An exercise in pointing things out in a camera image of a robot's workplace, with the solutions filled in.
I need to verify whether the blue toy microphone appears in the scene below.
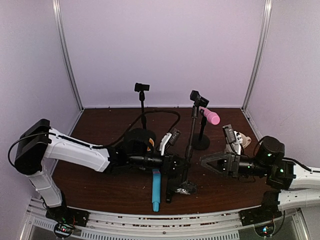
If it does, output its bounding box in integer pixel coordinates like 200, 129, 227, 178
151, 169, 162, 212

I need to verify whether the short stand with taped base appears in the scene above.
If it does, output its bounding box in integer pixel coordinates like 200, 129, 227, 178
174, 90, 209, 195

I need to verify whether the short stand with clip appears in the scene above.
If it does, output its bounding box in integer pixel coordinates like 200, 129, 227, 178
192, 116, 210, 151

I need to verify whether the pink toy microphone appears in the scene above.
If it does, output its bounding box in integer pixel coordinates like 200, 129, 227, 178
199, 106, 221, 125

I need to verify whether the tall black phone stand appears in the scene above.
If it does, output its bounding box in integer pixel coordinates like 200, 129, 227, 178
133, 82, 150, 134

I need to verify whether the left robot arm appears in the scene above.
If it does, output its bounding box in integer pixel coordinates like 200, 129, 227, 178
9, 118, 196, 215

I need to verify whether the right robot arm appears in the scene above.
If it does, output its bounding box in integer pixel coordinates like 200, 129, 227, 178
200, 136, 320, 226

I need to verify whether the floral ceramic mug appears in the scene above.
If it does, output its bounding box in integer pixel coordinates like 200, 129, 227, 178
236, 132, 252, 149

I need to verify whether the white mug orange inside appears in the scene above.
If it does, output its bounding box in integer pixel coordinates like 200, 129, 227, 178
147, 137, 155, 152

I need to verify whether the black wireless microphone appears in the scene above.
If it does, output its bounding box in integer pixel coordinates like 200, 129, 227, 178
165, 180, 175, 204

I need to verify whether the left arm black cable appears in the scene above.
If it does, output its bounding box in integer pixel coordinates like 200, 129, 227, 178
7, 110, 181, 173

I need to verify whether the front aluminium rail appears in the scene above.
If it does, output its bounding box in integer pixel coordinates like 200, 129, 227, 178
18, 206, 311, 240

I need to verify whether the right aluminium frame post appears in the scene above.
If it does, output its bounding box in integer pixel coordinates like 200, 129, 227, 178
241, 0, 273, 112

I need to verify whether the aluminium frame post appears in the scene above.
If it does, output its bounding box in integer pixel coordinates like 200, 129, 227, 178
52, 0, 84, 112
241, 0, 273, 112

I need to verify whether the left aluminium frame post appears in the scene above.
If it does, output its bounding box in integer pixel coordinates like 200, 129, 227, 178
52, 0, 84, 112

